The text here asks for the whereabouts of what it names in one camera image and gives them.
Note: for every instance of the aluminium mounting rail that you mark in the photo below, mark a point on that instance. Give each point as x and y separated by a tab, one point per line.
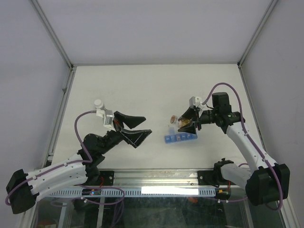
152	177

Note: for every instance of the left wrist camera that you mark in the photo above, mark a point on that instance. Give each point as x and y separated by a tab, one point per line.
107	116

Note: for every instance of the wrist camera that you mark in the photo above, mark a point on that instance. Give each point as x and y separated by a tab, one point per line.
107	116
196	102

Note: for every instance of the grey slotted cable duct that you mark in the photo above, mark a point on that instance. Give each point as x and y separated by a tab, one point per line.
136	192

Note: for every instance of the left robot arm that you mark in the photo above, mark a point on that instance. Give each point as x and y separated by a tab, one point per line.
25	189

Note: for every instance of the white capped pill bottle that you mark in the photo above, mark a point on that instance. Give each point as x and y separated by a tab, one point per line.
99	105

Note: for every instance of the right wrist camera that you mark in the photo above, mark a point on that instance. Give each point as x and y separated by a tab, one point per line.
196	102

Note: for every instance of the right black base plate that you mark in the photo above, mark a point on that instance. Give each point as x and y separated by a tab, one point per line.
206	178

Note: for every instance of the aluminium frame post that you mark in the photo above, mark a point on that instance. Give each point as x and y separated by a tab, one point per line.
50	31
270	8

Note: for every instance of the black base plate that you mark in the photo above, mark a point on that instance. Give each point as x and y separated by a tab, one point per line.
106	178
206	178

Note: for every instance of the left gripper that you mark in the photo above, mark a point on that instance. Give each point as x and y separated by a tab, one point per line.
135	137

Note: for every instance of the blue weekly pill organizer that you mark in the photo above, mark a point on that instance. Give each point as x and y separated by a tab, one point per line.
175	137

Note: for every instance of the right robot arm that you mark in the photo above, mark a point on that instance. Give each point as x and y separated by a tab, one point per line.
265	180

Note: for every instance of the left aluminium frame post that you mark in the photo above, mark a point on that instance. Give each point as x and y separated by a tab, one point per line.
50	31

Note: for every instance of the clear bottle orange pills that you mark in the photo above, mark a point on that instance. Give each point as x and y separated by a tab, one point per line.
179	121

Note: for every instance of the right aluminium frame post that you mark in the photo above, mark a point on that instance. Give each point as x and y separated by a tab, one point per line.
270	8

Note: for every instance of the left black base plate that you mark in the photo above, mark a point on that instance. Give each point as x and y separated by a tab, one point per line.
106	178

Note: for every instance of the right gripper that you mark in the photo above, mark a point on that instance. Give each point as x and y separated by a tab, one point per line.
190	128

